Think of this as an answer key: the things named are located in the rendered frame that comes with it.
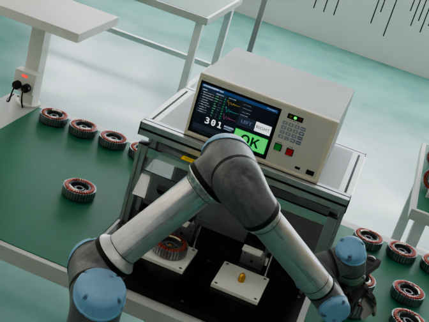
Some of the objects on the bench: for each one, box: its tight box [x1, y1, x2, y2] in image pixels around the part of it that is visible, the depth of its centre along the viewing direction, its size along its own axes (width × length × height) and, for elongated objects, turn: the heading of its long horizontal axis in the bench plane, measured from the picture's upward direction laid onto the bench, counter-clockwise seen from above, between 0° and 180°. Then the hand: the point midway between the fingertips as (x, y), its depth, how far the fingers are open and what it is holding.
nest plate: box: [210, 261, 269, 305], centre depth 244 cm, size 15×15×1 cm
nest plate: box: [141, 246, 198, 274], centre depth 248 cm, size 15×15×1 cm
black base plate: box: [107, 203, 306, 322], centre depth 248 cm, size 47×64×2 cm
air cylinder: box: [239, 249, 269, 270], centre depth 256 cm, size 5×8×6 cm
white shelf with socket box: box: [0, 0, 119, 109], centre depth 304 cm, size 35×37×46 cm
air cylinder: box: [172, 221, 199, 242], centre depth 260 cm, size 5×8×6 cm
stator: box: [62, 178, 96, 203], centre depth 269 cm, size 11×11×4 cm
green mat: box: [0, 107, 135, 268], centre depth 278 cm, size 94×61×1 cm, turn 133°
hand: (355, 300), depth 229 cm, fingers closed on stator, 13 cm apart
